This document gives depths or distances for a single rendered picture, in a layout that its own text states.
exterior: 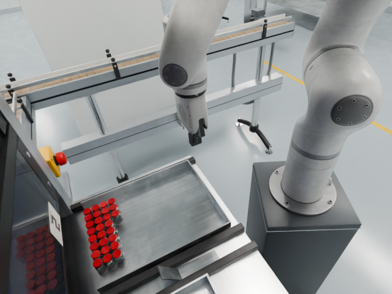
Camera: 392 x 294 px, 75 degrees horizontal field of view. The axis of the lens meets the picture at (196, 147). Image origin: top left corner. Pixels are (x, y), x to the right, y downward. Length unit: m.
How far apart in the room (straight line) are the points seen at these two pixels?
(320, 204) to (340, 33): 0.45
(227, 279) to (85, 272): 0.34
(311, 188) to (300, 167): 0.08
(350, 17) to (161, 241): 0.62
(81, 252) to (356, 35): 0.79
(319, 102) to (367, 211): 1.56
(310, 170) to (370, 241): 1.25
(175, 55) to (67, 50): 1.60
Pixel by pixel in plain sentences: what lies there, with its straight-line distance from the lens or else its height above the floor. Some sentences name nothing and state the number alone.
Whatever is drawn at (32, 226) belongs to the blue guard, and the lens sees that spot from 0.55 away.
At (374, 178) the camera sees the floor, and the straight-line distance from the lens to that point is 2.26.
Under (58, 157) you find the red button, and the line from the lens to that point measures 0.84.
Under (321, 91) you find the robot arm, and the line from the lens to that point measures 0.52.
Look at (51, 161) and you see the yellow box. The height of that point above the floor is 1.02.
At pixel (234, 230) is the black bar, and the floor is 0.90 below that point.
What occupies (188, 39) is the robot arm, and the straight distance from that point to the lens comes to 0.46.
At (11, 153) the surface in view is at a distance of 0.59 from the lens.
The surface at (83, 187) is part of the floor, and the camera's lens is 2.19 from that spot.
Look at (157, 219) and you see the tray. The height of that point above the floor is 0.88.
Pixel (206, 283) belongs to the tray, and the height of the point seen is 0.88.
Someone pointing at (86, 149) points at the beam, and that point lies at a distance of 1.68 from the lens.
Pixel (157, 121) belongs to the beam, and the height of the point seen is 0.53.
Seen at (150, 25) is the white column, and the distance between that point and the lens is 2.09.
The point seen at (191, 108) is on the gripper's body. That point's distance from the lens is 0.59.
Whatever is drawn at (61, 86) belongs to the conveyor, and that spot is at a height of 0.93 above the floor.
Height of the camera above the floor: 1.50
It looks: 42 degrees down
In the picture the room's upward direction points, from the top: 6 degrees counter-clockwise
